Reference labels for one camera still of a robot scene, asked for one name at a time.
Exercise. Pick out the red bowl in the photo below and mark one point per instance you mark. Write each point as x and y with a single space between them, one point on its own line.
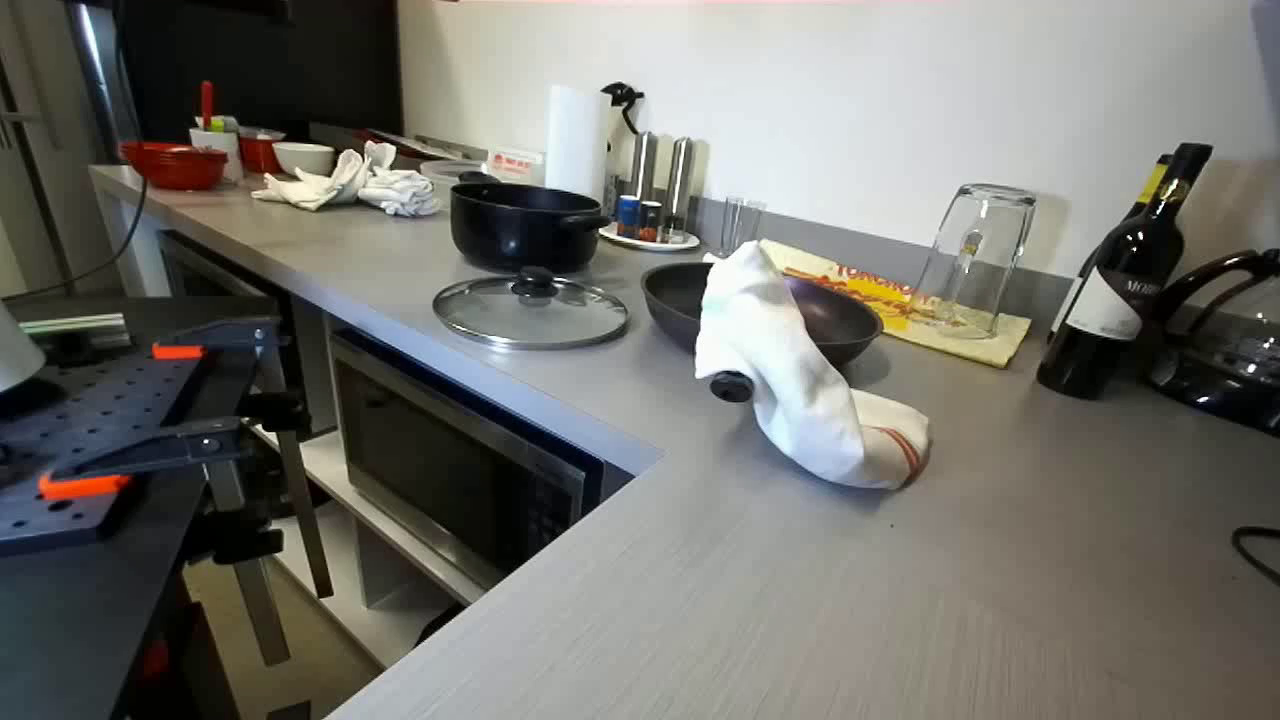
174 166

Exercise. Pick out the dark wine bottle white label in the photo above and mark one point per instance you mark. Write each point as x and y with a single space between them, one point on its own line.
1116 272

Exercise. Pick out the built-in microwave oven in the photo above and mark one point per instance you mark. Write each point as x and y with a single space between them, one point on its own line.
454 464

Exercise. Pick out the blue printed cup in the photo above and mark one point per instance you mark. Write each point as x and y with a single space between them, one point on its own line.
627 212

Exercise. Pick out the steel cylinder mill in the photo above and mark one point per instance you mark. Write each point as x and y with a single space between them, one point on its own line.
681 173
642 163

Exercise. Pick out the white utensil holder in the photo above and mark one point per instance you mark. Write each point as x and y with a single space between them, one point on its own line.
212 153

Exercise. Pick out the dark printed cup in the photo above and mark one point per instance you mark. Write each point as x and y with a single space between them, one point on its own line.
655 222

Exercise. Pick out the red utensil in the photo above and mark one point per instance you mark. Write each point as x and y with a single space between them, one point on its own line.
204 100

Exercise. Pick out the white paper towel roll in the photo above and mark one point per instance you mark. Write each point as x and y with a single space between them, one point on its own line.
574 140

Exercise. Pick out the round glass lid black knob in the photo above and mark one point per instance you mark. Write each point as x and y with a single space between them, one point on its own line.
502 315

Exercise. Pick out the black cooking pot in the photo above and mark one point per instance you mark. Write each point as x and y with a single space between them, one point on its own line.
522 232

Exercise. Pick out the black perforated board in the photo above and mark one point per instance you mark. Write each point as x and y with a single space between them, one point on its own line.
83 426

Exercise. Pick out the small clear glass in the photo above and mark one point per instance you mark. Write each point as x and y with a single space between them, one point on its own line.
730 227

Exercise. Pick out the white red packet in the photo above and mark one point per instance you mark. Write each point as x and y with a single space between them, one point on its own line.
513 166

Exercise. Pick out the small red cup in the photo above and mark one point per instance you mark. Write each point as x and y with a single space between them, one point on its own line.
260 151

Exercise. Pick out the large clear drinking glass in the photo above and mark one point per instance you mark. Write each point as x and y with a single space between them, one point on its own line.
995 212

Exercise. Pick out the black frying pan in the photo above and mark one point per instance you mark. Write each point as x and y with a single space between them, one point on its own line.
675 301

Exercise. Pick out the wine bottle yellow foil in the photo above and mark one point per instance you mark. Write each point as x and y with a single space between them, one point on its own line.
1153 183

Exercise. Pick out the white bowl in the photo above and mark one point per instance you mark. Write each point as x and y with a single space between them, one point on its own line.
300 156

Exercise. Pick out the black pump dispenser bottle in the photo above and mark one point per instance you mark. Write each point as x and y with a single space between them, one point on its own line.
622 125

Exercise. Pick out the crumpled white cloth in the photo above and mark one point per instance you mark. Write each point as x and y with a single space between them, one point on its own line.
354 186

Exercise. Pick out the white dome object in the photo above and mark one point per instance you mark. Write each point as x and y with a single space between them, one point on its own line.
19 352

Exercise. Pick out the white oval plate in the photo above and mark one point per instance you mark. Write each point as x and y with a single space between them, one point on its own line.
655 246

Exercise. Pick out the white towel red stripe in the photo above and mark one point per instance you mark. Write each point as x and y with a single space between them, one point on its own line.
789 379

